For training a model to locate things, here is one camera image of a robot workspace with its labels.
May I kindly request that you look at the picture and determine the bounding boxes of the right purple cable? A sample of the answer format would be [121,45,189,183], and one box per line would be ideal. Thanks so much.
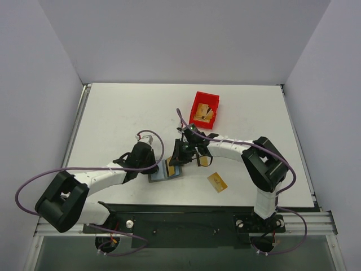
[176,108,308,257]

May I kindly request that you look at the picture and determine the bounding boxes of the gold card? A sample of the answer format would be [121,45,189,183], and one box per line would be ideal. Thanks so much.
[207,172,228,193]
[165,157,177,177]
[197,156,210,167]

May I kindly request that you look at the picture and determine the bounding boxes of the grey card holder wallet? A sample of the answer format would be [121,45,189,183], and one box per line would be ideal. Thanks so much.
[148,160,182,183]

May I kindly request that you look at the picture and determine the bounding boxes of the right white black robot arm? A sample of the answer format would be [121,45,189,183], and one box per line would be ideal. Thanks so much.
[168,125,289,231]

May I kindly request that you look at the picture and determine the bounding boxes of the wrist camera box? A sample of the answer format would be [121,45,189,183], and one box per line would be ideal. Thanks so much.
[177,125,190,135]
[137,134,153,146]

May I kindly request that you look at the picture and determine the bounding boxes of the red plastic bin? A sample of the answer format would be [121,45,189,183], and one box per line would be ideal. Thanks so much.
[189,91,219,130]

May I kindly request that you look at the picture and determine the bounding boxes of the aluminium table frame rail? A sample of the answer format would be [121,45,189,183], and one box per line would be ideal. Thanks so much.
[23,84,92,271]

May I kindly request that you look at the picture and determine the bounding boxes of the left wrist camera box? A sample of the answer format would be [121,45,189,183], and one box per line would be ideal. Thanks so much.
[137,134,153,146]

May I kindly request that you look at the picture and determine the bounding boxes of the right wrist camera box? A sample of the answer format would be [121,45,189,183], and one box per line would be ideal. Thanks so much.
[177,125,190,135]

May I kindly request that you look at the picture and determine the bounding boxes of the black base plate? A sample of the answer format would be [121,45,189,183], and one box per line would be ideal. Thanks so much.
[83,204,285,248]

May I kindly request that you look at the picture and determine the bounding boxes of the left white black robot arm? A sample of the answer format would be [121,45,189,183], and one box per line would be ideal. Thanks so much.
[35,135,159,233]

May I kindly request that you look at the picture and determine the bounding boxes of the gold cards in bin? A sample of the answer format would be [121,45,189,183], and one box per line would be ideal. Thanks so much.
[193,103,213,123]

